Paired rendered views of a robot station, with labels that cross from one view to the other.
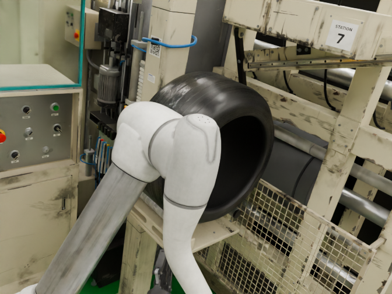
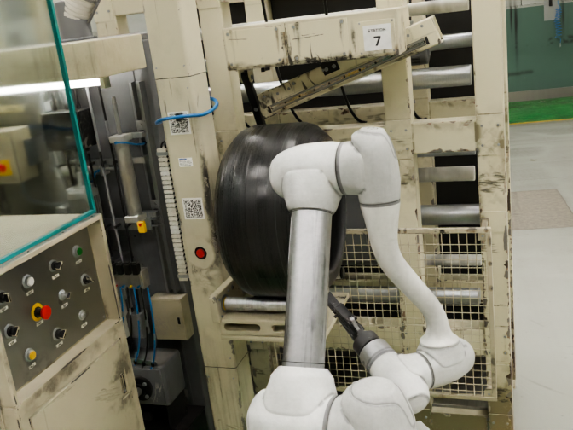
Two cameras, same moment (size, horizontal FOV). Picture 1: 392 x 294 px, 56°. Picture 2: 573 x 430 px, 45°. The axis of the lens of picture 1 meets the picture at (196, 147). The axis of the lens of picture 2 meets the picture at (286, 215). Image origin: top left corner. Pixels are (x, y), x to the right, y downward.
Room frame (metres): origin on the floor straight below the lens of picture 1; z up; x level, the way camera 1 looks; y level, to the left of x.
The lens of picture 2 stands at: (-0.71, 0.89, 1.83)
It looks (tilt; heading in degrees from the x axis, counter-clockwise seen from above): 16 degrees down; 336
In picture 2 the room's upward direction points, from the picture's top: 7 degrees counter-clockwise
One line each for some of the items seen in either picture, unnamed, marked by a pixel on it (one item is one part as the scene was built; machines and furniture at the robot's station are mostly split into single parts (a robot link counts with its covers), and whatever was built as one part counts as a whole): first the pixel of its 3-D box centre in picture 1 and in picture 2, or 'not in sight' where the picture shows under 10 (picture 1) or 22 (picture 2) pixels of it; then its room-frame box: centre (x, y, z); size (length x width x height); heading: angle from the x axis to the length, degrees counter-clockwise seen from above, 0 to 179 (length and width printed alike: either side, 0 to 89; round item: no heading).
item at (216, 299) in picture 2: not in sight; (237, 287); (1.49, 0.12, 0.90); 0.40 x 0.03 x 0.10; 135
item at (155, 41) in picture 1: (169, 39); (187, 111); (1.53, 0.19, 1.54); 0.19 x 0.19 x 0.06; 45
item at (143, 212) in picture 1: (158, 222); (273, 322); (1.27, 0.09, 0.83); 0.36 x 0.09 x 0.06; 45
